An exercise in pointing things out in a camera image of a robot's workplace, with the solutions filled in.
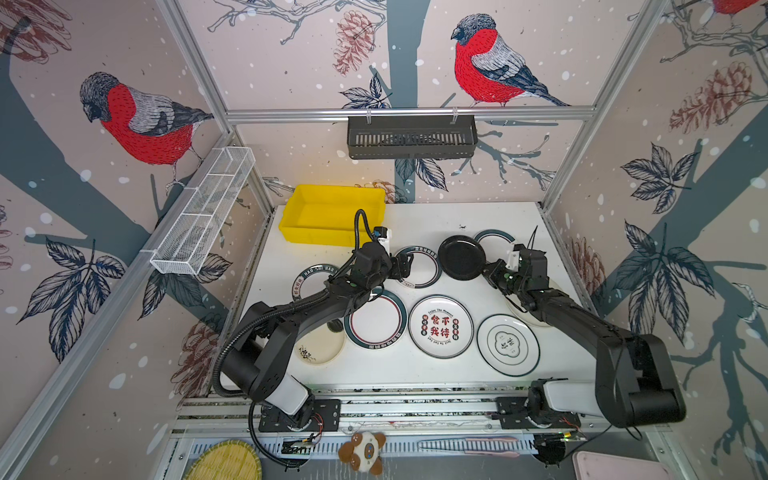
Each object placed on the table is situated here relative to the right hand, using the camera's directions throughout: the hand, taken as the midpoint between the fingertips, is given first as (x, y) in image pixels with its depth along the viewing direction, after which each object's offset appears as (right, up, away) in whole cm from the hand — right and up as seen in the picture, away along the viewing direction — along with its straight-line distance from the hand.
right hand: (477, 268), depth 88 cm
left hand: (-22, +4, -4) cm, 23 cm away
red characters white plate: (-11, -18, 0) cm, 21 cm away
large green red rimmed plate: (-30, -17, 0) cm, 34 cm away
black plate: (-5, +3, +1) cm, 6 cm away
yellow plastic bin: (-53, +18, +29) cm, 63 cm away
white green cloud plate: (+8, -22, -3) cm, 24 cm away
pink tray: (+19, -41, -24) cm, 51 cm away
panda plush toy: (-32, -39, -23) cm, 55 cm away
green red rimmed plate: (+13, +7, +22) cm, 26 cm away
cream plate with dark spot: (-47, -22, -4) cm, 52 cm away
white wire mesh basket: (-77, +13, -14) cm, 79 cm away
